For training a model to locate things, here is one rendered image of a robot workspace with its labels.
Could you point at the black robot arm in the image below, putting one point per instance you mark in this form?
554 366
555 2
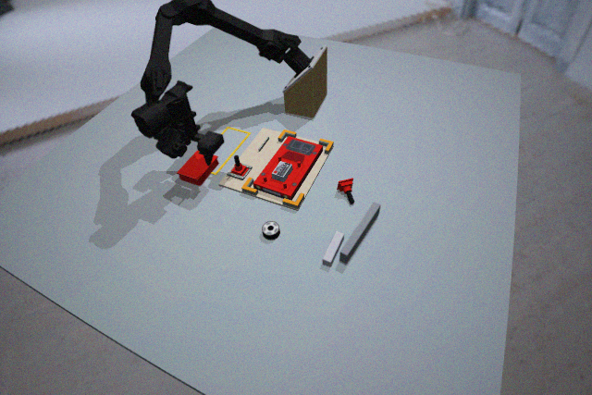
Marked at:
156 114

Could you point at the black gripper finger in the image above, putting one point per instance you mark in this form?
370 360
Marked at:
208 159

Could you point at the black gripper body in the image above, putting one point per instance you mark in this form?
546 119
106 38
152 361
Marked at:
208 143

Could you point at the red hood shell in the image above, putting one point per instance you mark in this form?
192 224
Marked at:
196 170

